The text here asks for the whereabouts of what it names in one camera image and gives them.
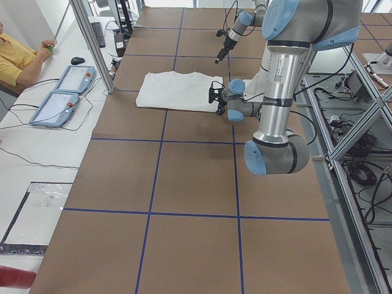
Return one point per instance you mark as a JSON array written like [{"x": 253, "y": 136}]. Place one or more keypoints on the person in yellow shirt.
[{"x": 20, "y": 65}]

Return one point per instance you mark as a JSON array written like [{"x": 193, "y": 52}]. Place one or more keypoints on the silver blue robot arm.
[
  {"x": 243, "y": 20},
  {"x": 294, "y": 32}
]

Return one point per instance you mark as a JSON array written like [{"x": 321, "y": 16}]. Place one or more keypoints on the black computer mouse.
[{"x": 77, "y": 60}]

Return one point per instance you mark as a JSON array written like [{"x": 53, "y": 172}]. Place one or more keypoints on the aluminium frame post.
[{"x": 85, "y": 28}]

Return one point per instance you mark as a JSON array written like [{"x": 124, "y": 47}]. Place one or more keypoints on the black keyboard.
[{"x": 98, "y": 33}]

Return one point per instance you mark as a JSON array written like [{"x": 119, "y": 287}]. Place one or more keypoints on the red fire extinguisher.
[{"x": 16, "y": 278}]

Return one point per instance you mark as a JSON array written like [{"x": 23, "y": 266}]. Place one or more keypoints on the clear plastic bag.
[{"x": 33, "y": 224}]

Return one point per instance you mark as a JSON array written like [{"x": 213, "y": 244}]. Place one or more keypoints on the far blue teach pendant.
[{"x": 76, "y": 79}]

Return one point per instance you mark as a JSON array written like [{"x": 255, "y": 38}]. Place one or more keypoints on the near blue teach pendant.
[{"x": 55, "y": 110}]

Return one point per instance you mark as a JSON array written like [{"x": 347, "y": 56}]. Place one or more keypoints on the blue teach pendant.
[
  {"x": 76, "y": 79},
  {"x": 55, "y": 110}
]

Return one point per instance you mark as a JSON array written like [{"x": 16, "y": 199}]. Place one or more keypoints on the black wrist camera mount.
[
  {"x": 222, "y": 32},
  {"x": 214, "y": 94}
]

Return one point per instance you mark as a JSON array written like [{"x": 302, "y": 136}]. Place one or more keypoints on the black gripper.
[
  {"x": 220, "y": 109},
  {"x": 226, "y": 45}
]

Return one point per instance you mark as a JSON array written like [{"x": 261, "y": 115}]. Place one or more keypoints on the white long-sleeve printed shirt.
[{"x": 176, "y": 91}]

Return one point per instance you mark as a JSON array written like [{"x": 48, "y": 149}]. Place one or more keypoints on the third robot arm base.
[{"x": 379, "y": 63}]

